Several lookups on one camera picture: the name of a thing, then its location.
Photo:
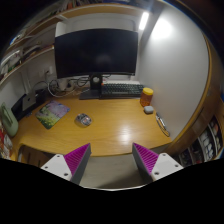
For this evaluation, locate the black monitor stand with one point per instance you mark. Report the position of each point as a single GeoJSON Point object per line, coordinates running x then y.
{"type": "Point", "coordinates": [93, 91]}

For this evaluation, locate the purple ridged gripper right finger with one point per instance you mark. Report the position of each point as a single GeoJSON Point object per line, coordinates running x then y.
{"type": "Point", "coordinates": [153, 166]}

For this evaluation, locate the colourful picture mouse pad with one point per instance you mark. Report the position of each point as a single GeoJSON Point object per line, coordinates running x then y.
{"type": "Point", "coordinates": [51, 113]}

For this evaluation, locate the silver computer mouse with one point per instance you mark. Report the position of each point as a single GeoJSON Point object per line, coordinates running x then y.
{"type": "Point", "coordinates": [84, 119]}

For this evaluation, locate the dark mechanical keyboard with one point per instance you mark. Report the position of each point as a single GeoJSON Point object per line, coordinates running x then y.
{"type": "Point", "coordinates": [121, 90]}

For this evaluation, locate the black computer monitor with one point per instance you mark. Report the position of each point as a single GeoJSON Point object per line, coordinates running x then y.
{"type": "Point", "coordinates": [101, 51]}

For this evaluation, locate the wooden side shelf unit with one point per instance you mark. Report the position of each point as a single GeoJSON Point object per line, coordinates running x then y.
{"type": "Point", "coordinates": [200, 140]}

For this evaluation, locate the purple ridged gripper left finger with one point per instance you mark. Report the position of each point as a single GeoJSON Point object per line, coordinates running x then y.
{"type": "Point", "coordinates": [71, 166]}

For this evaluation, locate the white wall light strip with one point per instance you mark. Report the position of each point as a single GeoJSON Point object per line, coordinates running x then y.
{"type": "Point", "coordinates": [143, 21]}

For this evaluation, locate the small grey earbuds case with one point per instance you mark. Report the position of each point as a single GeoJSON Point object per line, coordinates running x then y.
{"type": "Point", "coordinates": [148, 109]}

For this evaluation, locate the orange lidded jar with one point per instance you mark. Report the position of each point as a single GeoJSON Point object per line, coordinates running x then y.
{"type": "Point", "coordinates": [146, 96]}

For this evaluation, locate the silver mini computer box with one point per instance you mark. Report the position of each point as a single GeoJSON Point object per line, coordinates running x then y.
{"type": "Point", "coordinates": [28, 101]}

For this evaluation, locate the wooden wall shelf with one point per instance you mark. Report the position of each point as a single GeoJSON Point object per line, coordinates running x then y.
{"type": "Point", "coordinates": [29, 43]}

